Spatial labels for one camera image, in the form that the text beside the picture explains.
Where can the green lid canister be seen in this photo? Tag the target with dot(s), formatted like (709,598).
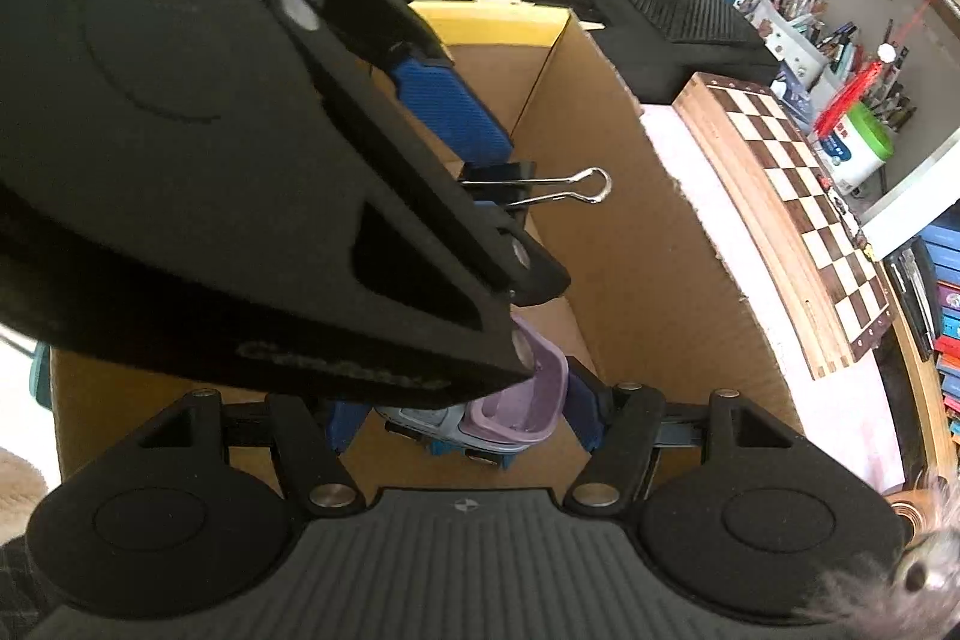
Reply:
(859,149)

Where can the row of leaning blue books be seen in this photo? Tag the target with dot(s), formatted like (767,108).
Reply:
(949,325)

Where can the red tassel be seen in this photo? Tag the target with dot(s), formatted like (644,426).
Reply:
(847,93)

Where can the wooden chessboard box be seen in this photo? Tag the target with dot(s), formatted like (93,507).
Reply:
(810,197)

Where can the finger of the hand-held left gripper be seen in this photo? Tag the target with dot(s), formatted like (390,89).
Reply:
(450,108)
(491,242)

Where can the white pen holder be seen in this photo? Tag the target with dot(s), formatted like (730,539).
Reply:
(784,51)

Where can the black binder clip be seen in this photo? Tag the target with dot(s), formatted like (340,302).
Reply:
(502,171)

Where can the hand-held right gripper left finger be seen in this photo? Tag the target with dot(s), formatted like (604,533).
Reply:
(341,430)

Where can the yellow cardboard box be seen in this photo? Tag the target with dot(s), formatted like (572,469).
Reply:
(660,280)

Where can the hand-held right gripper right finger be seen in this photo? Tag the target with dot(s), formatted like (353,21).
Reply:
(589,419)

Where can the grey toy car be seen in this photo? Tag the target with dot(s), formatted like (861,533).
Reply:
(517,422)

